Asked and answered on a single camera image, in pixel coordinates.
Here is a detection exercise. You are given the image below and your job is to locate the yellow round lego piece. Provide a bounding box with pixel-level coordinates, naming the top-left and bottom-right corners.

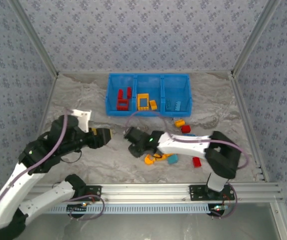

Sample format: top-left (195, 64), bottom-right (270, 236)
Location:
top-left (144, 153), bottom-right (157, 166)

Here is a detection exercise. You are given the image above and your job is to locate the red lego window frame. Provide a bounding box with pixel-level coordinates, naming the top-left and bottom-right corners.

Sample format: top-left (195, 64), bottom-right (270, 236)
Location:
top-left (115, 98), bottom-right (131, 112)

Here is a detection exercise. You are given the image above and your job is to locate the yellow lego window frame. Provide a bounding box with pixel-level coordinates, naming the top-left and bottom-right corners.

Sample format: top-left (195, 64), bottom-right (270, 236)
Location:
top-left (136, 93), bottom-right (151, 112)

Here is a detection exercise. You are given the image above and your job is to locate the blue three-compartment bin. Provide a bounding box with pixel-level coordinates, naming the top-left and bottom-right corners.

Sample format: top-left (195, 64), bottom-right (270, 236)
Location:
top-left (105, 73), bottom-right (192, 118)

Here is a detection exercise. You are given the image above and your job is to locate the grey metal lower tray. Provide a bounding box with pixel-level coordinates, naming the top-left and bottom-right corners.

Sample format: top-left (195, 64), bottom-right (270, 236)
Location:
top-left (0, 202), bottom-right (287, 240)

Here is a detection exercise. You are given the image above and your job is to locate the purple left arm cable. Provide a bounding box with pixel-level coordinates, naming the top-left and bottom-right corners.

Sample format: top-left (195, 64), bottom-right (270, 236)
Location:
top-left (0, 107), bottom-right (106, 222)

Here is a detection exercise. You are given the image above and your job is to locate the thin black left gripper cable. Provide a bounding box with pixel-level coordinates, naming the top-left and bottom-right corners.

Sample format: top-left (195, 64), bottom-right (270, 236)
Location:
top-left (58, 148), bottom-right (83, 165)

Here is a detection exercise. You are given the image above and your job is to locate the aluminium front frame rail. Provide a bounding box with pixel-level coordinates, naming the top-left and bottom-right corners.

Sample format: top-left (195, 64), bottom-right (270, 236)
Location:
top-left (10, 183), bottom-right (284, 203)

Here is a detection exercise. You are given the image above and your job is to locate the aluminium left side rail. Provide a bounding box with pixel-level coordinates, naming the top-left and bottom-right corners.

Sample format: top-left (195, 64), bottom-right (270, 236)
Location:
top-left (22, 73), bottom-right (60, 185)

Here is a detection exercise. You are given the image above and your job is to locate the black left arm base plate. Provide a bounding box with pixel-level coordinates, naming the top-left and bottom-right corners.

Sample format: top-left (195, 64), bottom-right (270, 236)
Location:
top-left (78, 184), bottom-right (102, 202)

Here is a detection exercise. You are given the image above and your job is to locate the light blue slotted cable duct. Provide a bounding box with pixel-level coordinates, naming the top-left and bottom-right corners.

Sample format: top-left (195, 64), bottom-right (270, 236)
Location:
top-left (43, 203), bottom-right (216, 215)

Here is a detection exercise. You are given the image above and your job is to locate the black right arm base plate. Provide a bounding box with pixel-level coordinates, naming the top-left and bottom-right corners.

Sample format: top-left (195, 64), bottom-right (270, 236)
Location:
top-left (188, 184), bottom-right (236, 202)

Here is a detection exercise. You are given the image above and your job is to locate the aluminium right side rail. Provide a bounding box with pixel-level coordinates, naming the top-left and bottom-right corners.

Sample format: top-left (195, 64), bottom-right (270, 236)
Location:
top-left (228, 72), bottom-right (269, 183)

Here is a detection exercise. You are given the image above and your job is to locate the aluminium left corner post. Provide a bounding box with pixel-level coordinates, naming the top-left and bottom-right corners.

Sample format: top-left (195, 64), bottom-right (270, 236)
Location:
top-left (8, 0), bottom-right (60, 79)

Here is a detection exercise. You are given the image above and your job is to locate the aluminium corner post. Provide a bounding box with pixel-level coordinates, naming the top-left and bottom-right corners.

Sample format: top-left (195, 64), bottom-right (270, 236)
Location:
top-left (8, 0), bottom-right (60, 79)
top-left (230, 0), bottom-right (282, 76)

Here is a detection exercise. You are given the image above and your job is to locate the aluminium right corner post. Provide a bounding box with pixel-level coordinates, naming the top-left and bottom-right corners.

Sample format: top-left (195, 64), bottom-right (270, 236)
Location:
top-left (230, 0), bottom-right (282, 76)

